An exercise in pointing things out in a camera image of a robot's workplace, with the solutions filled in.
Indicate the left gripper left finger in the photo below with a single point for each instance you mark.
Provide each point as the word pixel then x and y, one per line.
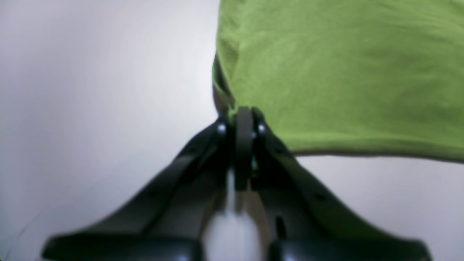
pixel 163 221

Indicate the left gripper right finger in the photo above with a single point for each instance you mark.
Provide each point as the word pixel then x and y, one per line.
pixel 307 221

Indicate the green T-shirt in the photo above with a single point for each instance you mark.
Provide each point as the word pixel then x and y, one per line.
pixel 363 77

